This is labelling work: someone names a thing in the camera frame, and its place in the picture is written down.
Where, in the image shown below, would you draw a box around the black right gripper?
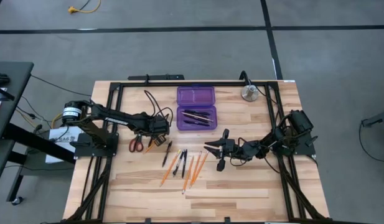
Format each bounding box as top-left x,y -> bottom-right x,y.
204,128 -> 240,172

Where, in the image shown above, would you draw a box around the red-handled scissors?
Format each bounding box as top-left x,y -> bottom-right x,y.
128,133 -> 145,153

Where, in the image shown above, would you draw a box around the black rubber-grip ballpoint pen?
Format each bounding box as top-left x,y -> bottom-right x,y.
161,140 -> 174,168

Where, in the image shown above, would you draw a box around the natural wood pencil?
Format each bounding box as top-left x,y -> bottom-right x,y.
181,111 -> 215,123

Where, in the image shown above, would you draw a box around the clear barrel ballpoint pen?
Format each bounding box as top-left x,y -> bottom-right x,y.
172,149 -> 185,177

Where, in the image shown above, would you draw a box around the orange pencil yellow eraser cap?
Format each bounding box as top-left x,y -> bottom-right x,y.
159,149 -> 182,188

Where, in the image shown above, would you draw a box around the purple translucent supply box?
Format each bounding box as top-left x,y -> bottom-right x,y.
176,85 -> 218,132

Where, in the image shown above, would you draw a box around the black bar device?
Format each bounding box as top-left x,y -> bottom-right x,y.
127,73 -> 185,82

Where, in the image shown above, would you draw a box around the white printed sheet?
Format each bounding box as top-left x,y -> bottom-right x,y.
44,125 -> 85,164

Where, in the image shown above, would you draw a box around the black side desk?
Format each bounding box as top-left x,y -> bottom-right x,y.
0,61 -> 77,207

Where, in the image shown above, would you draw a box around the grey furniture leg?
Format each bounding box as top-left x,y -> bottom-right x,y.
361,108 -> 384,129

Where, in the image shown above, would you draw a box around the black object on desk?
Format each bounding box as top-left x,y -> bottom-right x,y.
0,72 -> 11,89

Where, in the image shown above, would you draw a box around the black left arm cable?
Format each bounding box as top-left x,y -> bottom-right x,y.
143,89 -> 174,126

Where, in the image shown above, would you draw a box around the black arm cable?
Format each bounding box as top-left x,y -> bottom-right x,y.
229,136 -> 281,174
143,89 -> 174,126

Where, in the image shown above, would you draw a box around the black aluminium table frame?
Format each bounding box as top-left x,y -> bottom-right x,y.
59,80 -> 332,224

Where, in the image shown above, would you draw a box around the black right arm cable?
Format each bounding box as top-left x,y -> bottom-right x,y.
229,136 -> 281,174

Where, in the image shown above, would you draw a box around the silver metal post with base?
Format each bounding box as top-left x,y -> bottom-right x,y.
240,84 -> 260,103

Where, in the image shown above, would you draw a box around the black power cable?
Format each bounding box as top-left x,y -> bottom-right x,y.
239,70 -> 278,105

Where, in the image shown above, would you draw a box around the yellow floor cable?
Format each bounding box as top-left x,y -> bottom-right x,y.
50,111 -> 64,129

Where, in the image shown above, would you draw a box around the black floor cable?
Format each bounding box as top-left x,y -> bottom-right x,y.
16,73 -> 93,131
358,119 -> 384,164

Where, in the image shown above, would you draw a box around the yellow extension cord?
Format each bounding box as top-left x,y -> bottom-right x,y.
67,0 -> 102,15

